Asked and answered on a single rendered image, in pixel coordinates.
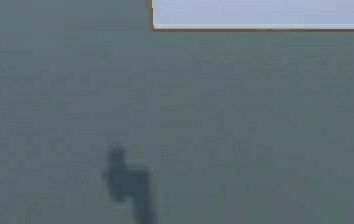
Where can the pale blue window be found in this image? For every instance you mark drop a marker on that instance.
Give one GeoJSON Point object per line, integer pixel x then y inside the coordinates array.
{"type": "Point", "coordinates": [258, 13]}

